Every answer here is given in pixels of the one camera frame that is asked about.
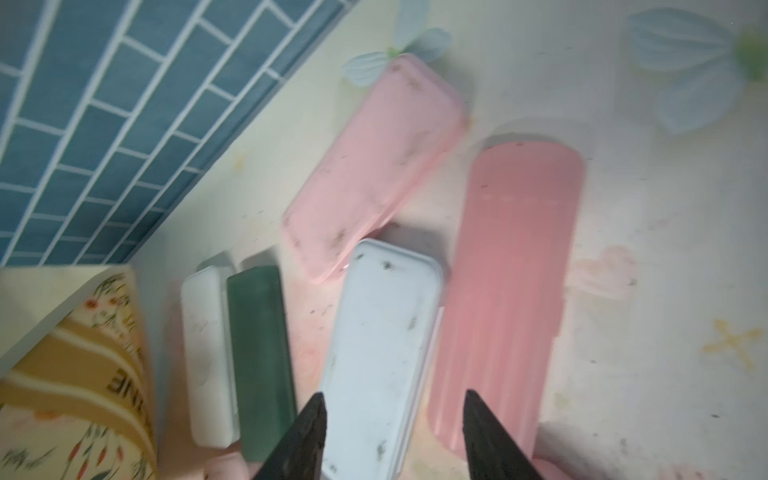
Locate cream canvas tote bag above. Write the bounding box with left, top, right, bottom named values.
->
left=1, top=266, right=158, bottom=479

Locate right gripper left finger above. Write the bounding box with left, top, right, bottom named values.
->
left=252, top=392, right=327, bottom=480

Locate translucent pink case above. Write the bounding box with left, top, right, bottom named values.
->
left=427, top=141, right=585, bottom=457

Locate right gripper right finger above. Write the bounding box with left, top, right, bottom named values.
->
left=462, top=389, right=543, bottom=480

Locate dark green pencil case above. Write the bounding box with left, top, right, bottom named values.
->
left=226, top=265, right=297, bottom=463

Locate pink pencil case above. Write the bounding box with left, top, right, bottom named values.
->
left=282, top=54, right=467, bottom=283

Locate light blue case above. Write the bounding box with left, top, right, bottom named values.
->
left=320, top=239, right=444, bottom=479

